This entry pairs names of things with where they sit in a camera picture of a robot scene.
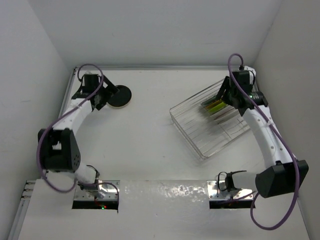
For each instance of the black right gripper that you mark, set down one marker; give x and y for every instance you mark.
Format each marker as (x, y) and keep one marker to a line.
(224, 86)

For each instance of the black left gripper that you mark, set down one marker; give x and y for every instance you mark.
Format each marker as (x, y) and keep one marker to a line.
(108, 90)

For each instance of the beige plate with characters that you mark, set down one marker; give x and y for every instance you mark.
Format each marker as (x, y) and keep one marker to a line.
(118, 106)

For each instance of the black plate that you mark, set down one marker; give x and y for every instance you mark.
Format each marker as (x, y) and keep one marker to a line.
(123, 96)

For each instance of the grey-blue plate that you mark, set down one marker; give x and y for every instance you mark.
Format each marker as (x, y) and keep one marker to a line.
(209, 101)

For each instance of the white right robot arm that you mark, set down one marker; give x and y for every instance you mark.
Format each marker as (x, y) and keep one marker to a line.
(283, 173)

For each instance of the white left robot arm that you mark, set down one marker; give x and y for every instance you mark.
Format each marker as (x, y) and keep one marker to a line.
(57, 149)

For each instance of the mustard yellow plate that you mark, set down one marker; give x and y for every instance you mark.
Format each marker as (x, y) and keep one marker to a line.
(213, 104)

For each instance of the lime green plate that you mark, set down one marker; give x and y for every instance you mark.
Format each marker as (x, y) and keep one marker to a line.
(217, 108)

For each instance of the white plate with red rim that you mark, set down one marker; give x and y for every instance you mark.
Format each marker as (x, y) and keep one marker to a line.
(224, 115)

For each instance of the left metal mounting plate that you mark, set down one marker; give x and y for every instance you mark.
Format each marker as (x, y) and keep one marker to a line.
(102, 190)

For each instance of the metal mounting plate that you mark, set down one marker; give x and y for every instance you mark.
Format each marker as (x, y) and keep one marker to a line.
(102, 190)
(217, 192)

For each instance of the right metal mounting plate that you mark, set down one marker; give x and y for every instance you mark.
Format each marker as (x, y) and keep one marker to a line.
(217, 192)

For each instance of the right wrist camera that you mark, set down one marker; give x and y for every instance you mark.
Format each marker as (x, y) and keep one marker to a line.
(252, 73)

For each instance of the right aluminium frame rail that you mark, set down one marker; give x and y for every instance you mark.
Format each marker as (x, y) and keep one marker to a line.
(255, 86)

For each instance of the aluminium frame rail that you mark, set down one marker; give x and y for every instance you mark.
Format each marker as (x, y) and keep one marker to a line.
(30, 184)
(162, 67)
(255, 86)

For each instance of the back aluminium frame rail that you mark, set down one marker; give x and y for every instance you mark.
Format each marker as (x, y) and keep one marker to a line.
(162, 67)

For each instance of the wire dish rack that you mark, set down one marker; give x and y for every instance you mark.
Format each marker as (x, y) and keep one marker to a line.
(197, 126)

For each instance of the left aluminium frame rail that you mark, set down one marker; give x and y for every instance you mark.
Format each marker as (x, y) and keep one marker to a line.
(30, 184)

